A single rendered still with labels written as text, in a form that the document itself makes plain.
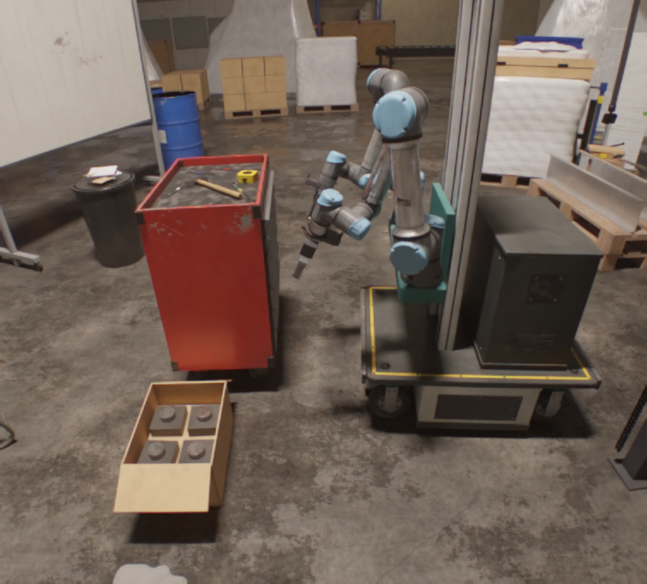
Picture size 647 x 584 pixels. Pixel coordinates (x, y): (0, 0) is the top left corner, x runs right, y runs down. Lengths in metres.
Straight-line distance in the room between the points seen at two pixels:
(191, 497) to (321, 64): 8.16
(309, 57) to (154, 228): 7.48
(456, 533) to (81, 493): 1.41
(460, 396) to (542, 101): 3.49
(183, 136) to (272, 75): 3.66
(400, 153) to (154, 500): 1.34
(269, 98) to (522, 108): 5.26
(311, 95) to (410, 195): 7.80
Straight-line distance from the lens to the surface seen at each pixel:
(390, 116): 1.26
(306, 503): 1.80
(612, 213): 3.79
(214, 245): 1.74
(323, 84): 9.05
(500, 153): 4.93
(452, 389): 1.84
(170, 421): 1.92
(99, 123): 4.44
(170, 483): 1.66
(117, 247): 3.45
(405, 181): 1.31
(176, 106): 5.50
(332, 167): 1.93
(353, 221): 1.44
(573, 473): 2.09
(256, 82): 8.84
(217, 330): 1.96
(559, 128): 4.93
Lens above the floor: 1.52
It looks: 30 degrees down
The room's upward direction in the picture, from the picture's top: 2 degrees counter-clockwise
